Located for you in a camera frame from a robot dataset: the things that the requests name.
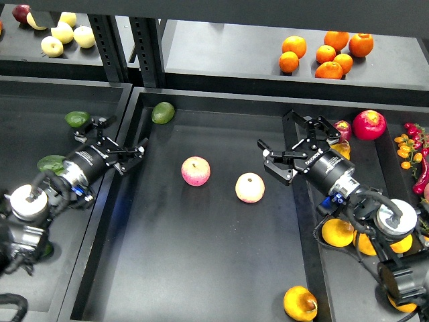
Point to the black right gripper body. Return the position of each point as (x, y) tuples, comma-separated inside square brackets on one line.
[(329, 172)]

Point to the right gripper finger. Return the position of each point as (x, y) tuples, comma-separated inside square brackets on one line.
[(280, 164), (320, 133)]

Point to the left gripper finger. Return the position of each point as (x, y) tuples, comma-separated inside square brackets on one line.
[(99, 125), (124, 159)]

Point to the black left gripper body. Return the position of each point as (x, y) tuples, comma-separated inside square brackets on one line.
[(88, 163)]

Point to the dark green avocado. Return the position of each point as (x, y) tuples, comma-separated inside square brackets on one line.
[(49, 250)]

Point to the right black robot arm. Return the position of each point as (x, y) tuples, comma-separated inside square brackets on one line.
[(391, 225)]

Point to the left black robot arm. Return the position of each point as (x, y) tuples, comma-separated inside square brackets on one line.
[(31, 208)]

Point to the green avocado top left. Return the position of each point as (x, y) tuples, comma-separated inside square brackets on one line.
[(76, 119)]

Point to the green avocado at tray corner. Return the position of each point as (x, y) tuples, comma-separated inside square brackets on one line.
[(162, 113)]

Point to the pale yellow pear front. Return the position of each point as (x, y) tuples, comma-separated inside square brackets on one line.
[(52, 47)]

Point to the pale yellow pear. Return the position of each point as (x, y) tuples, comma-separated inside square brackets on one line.
[(52, 47), (69, 18), (84, 37), (63, 32)]

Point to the pale yellow pear right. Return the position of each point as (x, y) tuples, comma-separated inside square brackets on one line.
[(84, 37)]

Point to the pale yellow pear middle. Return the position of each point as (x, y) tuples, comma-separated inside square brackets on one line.
[(63, 32)]

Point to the pale yellow pear back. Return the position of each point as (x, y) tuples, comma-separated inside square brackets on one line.
[(69, 18)]

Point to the pale yellow pear half hidden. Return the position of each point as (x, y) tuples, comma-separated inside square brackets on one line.
[(34, 24)]

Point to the pale pink yellow apple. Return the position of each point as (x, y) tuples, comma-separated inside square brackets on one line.
[(249, 187)]

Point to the bright red apple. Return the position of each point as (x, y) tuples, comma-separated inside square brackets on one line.
[(369, 125)]

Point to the orange front bottom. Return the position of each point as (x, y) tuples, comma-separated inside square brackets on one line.
[(329, 70)]

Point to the orange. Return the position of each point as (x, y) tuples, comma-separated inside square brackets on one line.
[(288, 62), (361, 45), (329, 70), (295, 44), (337, 40)]

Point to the black left tray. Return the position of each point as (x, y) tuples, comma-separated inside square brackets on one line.
[(33, 126)]

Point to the black tray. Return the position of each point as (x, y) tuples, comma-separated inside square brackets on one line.
[(346, 289), (33, 126), (162, 250)]

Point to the orange lower left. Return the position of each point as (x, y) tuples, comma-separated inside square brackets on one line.
[(288, 62)]

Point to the pink red apple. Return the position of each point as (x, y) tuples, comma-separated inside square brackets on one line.
[(195, 171)]

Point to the orange right small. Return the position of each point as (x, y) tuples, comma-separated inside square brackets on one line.
[(345, 61)]

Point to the orange small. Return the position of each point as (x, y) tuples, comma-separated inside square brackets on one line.
[(325, 53), (345, 61)]

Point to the orange centre small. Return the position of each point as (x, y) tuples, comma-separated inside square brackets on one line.
[(325, 53)]

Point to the cherry tomato bunch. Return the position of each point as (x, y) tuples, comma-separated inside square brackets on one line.
[(412, 145)]

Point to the orange top left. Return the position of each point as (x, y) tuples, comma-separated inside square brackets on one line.
[(295, 44)]

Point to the black right tray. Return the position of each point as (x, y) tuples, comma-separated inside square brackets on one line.
[(346, 289)]

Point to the red chili pepper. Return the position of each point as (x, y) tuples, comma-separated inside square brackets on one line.
[(420, 185)]

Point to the orange top centre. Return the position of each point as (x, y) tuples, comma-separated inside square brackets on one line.
[(337, 40)]

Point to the orange top right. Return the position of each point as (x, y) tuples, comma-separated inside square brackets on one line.
[(361, 45)]

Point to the black centre tray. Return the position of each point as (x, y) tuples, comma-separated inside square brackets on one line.
[(162, 250)]

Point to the black shelf upright left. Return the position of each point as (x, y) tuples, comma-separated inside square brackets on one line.
[(110, 47)]

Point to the black shelf upright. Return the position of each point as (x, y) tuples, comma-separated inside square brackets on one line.
[(147, 36), (110, 47)]

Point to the black shelf upright right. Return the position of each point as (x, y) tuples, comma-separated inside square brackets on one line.
[(147, 36)]

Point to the dark red apple on shelf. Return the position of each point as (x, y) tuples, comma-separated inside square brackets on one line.
[(20, 13)]

